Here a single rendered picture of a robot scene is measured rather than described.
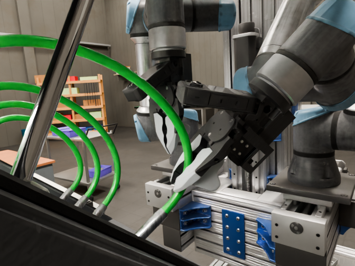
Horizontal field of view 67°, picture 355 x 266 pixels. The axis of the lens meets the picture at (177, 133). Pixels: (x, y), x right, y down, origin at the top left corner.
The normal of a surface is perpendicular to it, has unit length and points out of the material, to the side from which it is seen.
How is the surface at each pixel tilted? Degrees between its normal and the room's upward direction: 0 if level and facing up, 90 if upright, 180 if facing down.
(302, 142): 90
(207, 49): 90
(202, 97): 103
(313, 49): 82
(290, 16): 49
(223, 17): 117
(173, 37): 90
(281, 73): 71
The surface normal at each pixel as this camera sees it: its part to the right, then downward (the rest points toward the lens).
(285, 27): -0.17, -0.51
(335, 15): -0.36, -0.19
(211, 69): -0.61, 0.17
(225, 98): 0.14, 0.37
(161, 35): -0.30, 0.17
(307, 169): -0.63, -0.14
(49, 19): 0.79, 0.05
